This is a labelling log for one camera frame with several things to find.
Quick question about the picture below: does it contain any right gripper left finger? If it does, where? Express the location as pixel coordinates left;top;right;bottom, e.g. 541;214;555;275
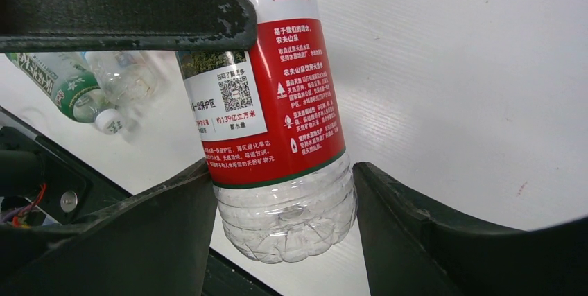
1;161;216;295

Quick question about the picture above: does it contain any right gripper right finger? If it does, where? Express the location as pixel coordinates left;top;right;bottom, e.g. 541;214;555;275
353;162;587;295

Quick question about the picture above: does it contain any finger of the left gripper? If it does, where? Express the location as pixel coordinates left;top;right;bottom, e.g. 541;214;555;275
1;0;257;52

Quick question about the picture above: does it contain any light blue label bottle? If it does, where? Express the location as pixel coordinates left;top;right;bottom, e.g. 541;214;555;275
81;51;158;106

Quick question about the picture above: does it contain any green tea bottle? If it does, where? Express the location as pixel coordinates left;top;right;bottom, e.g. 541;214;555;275
6;52;126;135

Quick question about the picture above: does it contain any red white label bottle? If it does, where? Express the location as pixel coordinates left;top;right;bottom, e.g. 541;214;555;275
177;0;357;264

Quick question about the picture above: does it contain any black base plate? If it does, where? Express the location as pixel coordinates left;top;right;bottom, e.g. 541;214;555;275
1;110;275;295

